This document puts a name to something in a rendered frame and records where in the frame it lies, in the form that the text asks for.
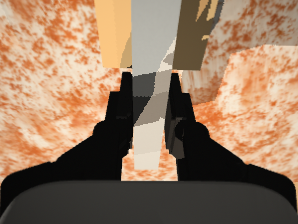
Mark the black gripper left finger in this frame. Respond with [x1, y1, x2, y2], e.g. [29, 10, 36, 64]
[0, 72, 133, 217]

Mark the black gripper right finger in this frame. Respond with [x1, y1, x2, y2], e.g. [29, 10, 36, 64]
[164, 73, 298, 213]

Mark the grey square stick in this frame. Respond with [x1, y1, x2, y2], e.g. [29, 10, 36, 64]
[131, 0, 181, 170]

